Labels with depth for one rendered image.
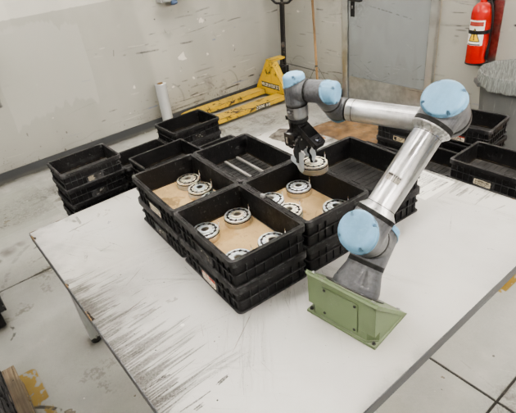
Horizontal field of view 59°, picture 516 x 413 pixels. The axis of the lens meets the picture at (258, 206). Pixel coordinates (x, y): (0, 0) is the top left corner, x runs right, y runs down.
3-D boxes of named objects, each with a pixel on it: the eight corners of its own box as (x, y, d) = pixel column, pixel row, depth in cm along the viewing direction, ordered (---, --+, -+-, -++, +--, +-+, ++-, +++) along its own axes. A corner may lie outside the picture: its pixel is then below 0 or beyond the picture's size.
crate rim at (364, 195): (370, 197, 164) (370, 191, 163) (307, 230, 150) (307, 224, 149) (299, 162, 193) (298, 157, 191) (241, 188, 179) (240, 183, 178)
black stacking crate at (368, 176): (421, 189, 182) (423, 164, 176) (369, 218, 169) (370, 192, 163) (350, 159, 211) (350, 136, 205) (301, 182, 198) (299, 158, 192)
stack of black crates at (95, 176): (119, 197, 342) (102, 142, 318) (137, 211, 321) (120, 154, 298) (67, 219, 322) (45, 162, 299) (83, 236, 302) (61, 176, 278)
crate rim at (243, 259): (307, 230, 150) (307, 224, 149) (232, 270, 137) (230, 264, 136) (241, 188, 179) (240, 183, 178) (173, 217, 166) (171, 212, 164)
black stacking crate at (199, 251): (308, 253, 155) (306, 225, 149) (236, 293, 142) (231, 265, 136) (243, 208, 184) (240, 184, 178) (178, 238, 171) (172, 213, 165)
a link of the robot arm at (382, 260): (389, 271, 143) (407, 231, 143) (378, 265, 131) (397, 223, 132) (355, 256, 149) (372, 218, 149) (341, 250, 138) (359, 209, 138)
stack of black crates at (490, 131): (502, 181, 305) (515, 116, 281) (475, 201, 289) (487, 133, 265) (444, 163, 335) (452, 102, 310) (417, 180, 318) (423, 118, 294)
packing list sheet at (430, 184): (457, 181, 206) (457, 179, 206) (427, 201, 194) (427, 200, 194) (396, 161, 229) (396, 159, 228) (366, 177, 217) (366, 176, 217)
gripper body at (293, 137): (301, 138, 170) (296, 109, 163) (316, 145, 164) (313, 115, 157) (285, 147, 167) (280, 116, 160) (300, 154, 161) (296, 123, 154)
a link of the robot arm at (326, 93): (347, 91, 151) (318, 89, 157) (337, 75, 141) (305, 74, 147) (341, 113, 150) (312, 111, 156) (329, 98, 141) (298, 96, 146)
